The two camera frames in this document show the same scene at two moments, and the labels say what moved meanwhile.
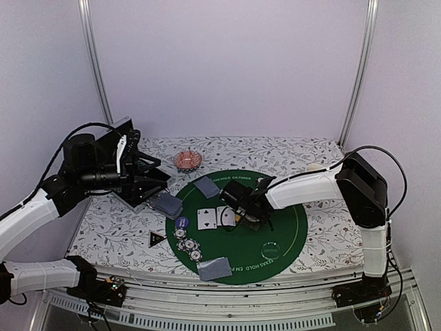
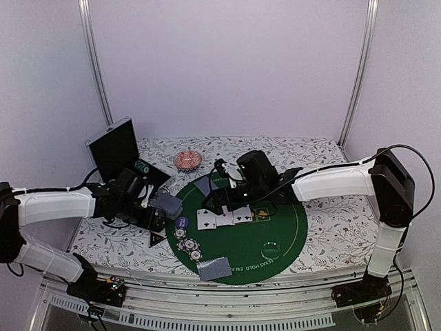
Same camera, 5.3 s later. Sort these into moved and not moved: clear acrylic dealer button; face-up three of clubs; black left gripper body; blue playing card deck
Moved: black left gripper body; face-up three of clubs
Not moved: blue playing card deck; clear acrylic dealer button
